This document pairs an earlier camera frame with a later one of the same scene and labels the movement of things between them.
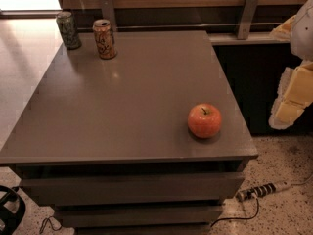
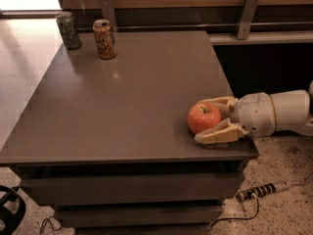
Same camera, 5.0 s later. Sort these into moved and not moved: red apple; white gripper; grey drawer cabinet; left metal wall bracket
Moved: white gripper
Not moved: grey drawer cabinet; red apple; left metal wall bracket
